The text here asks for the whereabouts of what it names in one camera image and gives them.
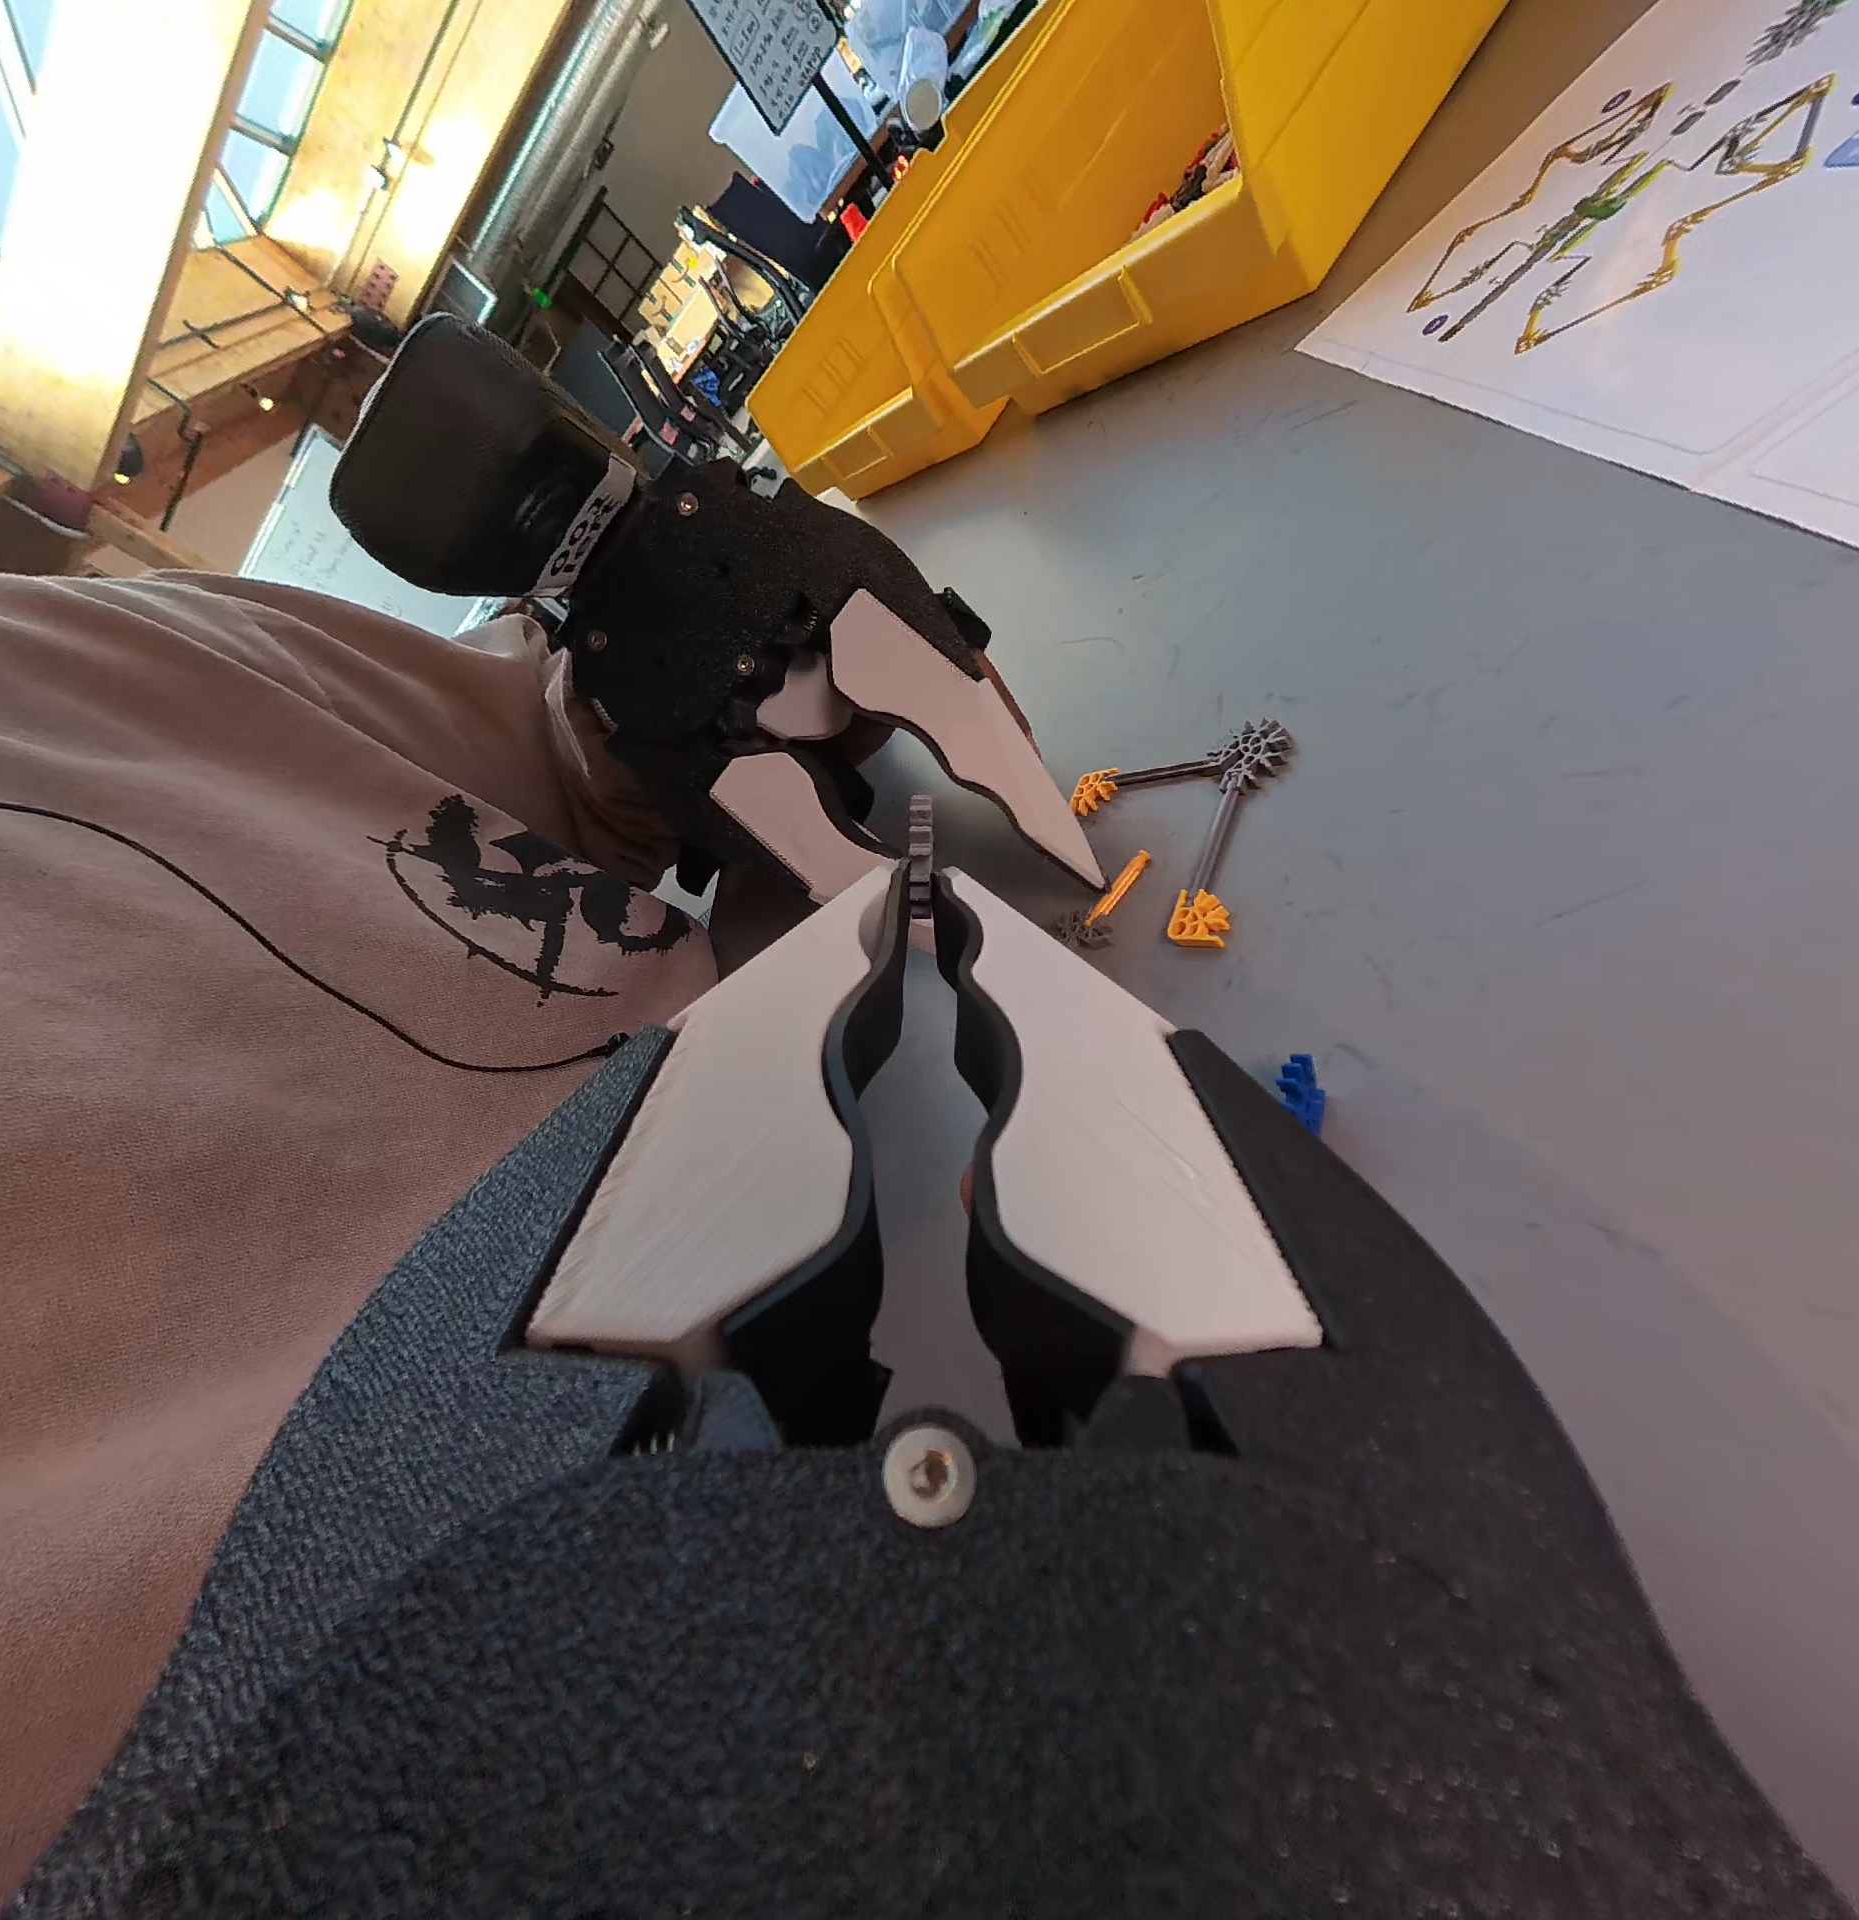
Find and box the white instruction sheet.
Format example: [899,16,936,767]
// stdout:
[1299,0,1859,563]

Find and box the person's left forearm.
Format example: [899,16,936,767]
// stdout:
[452,610,697,889]

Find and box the yellow parts bin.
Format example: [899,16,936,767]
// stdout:
[752,0,1057,505]
[886,0,1519,416]

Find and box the cluttered background desk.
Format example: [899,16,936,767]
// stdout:
[840,0,1057,172]

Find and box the grey desk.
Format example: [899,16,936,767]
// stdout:
[684,256,1859,1908]

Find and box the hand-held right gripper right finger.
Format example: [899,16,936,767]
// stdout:
[930,866,1326,1418]

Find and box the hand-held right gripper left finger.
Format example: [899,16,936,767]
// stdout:
[527,859,914,1418]

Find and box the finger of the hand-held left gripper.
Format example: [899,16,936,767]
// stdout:
[825,584,1108,889]
[716,746,882,907]

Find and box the black-framed sign board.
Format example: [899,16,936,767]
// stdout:
[684,0,849,130]

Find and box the thin black cord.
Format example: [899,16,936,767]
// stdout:
[0,799,629,1075]

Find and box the pile of toy parts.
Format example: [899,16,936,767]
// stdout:
[1126,127,1246,241]

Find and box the white whiteboard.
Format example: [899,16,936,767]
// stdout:
[239,433,412,632]

